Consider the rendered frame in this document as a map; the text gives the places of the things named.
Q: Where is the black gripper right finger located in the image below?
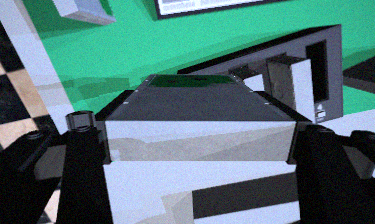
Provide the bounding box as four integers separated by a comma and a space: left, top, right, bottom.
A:
255, 91, 375, 224

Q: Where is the status display screen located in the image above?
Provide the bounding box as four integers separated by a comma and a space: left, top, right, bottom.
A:
154, 0, 287, 20

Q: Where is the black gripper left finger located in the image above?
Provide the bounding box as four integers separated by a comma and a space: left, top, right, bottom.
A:
0, 90, 134, 224

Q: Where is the green flat mat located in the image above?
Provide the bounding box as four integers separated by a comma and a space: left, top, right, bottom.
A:
22, 0, 375, 114

